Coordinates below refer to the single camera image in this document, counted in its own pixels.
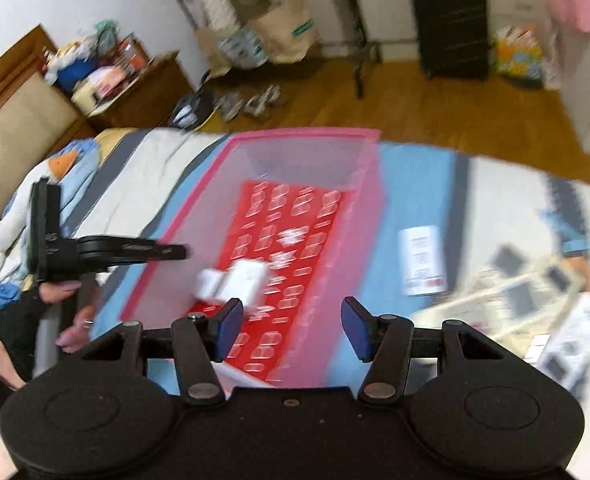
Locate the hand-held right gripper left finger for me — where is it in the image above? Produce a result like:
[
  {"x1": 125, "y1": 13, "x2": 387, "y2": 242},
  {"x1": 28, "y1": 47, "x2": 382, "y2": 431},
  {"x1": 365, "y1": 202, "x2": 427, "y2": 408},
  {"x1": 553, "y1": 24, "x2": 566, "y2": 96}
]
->
[{"x1": 77, "y1": 297, "x2": 246, "y2": 407}]

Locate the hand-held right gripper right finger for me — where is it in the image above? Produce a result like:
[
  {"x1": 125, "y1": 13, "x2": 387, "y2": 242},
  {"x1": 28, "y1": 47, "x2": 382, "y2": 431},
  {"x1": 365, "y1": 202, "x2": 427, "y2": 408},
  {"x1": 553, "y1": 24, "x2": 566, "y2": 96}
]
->
[{"x1": 341, "y1": 297, "x2": 508, "y2": 406}]

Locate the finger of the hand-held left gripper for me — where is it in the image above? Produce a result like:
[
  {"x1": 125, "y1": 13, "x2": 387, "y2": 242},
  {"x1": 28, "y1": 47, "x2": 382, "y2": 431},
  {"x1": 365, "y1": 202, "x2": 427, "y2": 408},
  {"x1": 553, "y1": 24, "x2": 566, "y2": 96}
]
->
[{"x1": 117, "y1": 241, "x2": 192, "y2": 263}]

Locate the white small box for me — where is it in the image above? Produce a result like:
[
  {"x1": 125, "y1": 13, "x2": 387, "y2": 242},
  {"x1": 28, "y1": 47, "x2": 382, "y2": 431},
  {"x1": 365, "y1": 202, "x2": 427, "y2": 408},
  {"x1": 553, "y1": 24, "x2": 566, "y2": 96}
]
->
[{"x1": 195, "y1": 260, "x2": 270, "y2": 318}]

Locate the pink storage box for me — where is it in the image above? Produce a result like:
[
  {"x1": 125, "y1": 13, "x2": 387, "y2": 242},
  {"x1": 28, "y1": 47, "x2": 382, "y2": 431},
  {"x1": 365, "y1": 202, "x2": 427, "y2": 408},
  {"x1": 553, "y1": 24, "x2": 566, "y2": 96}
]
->
[{"x1": 120, "y1": 127, "x2": 388, "y2": 391}]

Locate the person's left hand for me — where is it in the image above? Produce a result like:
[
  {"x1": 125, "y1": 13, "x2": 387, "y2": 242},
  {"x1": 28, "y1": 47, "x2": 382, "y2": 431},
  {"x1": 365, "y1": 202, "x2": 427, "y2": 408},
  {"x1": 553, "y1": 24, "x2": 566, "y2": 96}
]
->
[{"x1": 0, "y1": 281, "x2": 96, "y2": 418}]

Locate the blue penguin plush toy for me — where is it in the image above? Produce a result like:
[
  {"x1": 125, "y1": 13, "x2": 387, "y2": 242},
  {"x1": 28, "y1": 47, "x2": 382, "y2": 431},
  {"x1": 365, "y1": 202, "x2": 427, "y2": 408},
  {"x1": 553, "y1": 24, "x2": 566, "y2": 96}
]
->
[{"x1": 2, "y1": 137, "x2": 100, "y2": 221}]

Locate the striped blanket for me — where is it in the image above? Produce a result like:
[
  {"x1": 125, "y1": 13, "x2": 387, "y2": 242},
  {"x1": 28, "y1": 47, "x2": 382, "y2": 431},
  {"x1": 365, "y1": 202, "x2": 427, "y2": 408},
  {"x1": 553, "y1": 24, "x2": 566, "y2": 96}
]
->
[{"x1": 0, "y1": 127, "x2": 590, "y2": 480}]

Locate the red patterned sheet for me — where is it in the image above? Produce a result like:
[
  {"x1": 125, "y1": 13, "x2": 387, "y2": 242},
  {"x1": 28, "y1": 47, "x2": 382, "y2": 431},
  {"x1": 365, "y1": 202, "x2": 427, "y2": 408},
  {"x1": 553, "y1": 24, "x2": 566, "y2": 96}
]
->
[{"x1": 187, "y1": 180, "x2": 358, "y2": 376}]

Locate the white remote control red button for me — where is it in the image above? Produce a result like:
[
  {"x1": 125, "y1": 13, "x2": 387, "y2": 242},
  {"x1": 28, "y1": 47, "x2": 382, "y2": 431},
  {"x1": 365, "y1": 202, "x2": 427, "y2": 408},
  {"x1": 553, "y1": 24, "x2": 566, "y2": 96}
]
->
[{"x1": 397, "y1": 225, "x2": 448, "y2": 297}]

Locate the wooden padded headboard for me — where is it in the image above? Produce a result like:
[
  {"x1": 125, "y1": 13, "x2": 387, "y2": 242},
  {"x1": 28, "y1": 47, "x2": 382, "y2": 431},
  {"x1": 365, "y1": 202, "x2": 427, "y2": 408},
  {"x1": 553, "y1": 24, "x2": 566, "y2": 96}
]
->
[{"x1": 0, "y1": 24, "x2": 98, "y2": 236}]

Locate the cream box with black squares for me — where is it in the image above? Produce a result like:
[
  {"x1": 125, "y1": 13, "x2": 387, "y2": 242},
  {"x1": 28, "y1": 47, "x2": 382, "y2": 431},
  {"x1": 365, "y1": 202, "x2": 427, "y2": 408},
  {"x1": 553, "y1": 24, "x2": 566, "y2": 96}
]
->
[{"x1": 410, "y1": 245, "x2": 590, "y2": 341}]

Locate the black bag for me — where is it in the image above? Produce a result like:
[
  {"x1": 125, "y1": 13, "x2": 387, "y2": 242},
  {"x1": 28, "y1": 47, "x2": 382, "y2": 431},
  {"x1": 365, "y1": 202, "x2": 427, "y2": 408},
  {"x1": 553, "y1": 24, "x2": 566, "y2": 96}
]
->
[{"x1": 167, "y1": 72, "x2": 216, "y2": 131}]

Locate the white printed box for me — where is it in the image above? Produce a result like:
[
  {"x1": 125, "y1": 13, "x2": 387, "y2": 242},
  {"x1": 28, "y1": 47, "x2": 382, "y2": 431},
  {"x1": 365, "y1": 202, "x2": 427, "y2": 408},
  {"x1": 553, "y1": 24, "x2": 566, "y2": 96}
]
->
[{"x1": 72, "y1": 67, "x2": 126, "y2": 111}]

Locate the wooden nightstand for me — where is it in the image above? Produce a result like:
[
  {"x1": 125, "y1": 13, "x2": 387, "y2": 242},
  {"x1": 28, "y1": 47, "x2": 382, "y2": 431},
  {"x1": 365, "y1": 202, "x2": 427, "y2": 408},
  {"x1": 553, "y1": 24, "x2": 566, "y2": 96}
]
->
[{"x1": 87, "y1": 50, "x2": 196, "y2": 133}]

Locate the blue pouch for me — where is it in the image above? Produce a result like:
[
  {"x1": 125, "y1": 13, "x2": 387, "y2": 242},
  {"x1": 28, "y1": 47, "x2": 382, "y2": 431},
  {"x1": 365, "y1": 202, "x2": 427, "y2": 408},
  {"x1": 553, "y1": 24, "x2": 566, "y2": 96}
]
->
[{"x1": 55, "y1": 55, "x2": 100, "y2": 93}]

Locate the grey shoe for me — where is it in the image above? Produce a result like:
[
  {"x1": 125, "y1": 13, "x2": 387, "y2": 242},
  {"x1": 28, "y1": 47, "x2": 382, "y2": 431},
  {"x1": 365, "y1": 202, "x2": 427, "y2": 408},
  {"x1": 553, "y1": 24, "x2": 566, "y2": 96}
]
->
[
  {"x1": 215, "y1": 92, "x2": 246, "y2": 121},
  {"x1": 245, "y1": 85, "x2": 283, "y2": 116}
]

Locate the red package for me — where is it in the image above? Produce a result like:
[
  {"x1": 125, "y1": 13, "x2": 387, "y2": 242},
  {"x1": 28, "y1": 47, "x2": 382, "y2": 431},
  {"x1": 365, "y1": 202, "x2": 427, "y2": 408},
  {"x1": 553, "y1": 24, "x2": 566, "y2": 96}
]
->
[{"x1": 117, "y1": 32, "x2": 150, "y2": 73}]

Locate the teal round object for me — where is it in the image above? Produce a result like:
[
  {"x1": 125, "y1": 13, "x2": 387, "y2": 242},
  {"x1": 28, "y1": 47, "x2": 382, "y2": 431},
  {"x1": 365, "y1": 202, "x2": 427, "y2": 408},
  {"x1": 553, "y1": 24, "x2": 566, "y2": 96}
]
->
[{"x1": 95, "y1": 20, "x2": 118, "y2": 51}]

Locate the white box with black print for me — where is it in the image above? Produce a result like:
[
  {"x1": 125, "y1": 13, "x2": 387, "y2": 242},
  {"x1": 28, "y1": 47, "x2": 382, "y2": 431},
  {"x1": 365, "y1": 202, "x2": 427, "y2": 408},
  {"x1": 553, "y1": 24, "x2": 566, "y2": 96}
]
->
[{"x1": 525, "y1": 292, "x2": 590, "y2": 391}]

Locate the white tissue pack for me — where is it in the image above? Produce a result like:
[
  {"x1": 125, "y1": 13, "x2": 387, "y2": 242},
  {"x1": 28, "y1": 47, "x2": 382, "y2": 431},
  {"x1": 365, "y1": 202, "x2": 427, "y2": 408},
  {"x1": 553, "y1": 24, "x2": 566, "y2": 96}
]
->
[{"x1": 219, "y1": 25, "x2": 270, "y2": 68}]

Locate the brown paper bag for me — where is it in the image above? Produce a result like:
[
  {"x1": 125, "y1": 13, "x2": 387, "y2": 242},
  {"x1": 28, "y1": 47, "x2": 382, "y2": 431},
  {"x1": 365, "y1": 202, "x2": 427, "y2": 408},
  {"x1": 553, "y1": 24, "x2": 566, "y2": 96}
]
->
[{"x1": 247, "y1": 0, "x2": 320, "y2": 66}]

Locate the black metal stand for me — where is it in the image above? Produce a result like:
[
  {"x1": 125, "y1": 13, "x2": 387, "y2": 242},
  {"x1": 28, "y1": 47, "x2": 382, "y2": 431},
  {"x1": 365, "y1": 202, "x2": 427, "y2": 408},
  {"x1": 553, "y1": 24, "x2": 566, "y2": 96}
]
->
[{"x1": 342, "y1": 0, "x2": 383, "y2": 100}]

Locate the colourful bag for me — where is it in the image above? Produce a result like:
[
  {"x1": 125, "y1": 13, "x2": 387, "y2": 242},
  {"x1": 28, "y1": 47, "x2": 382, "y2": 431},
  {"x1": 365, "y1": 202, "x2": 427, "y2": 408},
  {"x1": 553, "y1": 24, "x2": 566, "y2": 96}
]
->
[{"x1": 492, "y1": 25, "x2": 546, "y2": 88}]

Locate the black suitcase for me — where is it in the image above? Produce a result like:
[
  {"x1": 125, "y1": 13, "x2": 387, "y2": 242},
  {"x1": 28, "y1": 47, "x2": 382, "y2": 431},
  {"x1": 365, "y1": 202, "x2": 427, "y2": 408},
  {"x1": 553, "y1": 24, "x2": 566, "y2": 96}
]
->
[{"x1": 409, "y1": 0, "x2": 492, "y2": 82}]

